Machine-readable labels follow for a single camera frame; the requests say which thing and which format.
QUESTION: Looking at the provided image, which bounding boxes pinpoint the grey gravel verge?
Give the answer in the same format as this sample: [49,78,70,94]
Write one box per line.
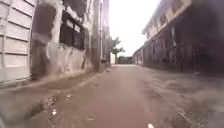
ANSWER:
[136,64,224,128]

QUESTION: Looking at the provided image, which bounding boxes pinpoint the green tree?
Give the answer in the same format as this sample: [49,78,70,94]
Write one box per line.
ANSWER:
[110,36,126,65]

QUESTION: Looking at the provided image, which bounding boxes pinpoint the weathered grey concrete building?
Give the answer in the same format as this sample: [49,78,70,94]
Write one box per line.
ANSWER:
[30,0,112,81]

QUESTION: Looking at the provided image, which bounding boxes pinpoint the reddish brown dirt road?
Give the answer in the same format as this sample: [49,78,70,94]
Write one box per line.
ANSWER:
[19,63,188,128]

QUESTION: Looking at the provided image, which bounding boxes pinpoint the long dark two-storey building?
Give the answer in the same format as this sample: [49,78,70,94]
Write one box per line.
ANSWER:
[132,0,224,77]

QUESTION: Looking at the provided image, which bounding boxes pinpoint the low wall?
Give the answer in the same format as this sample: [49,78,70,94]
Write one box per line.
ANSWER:
[116,55,134,65]

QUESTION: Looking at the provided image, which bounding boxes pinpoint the grey concrete side strip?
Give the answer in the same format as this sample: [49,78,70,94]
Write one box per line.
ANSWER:
[0,68,111,128]

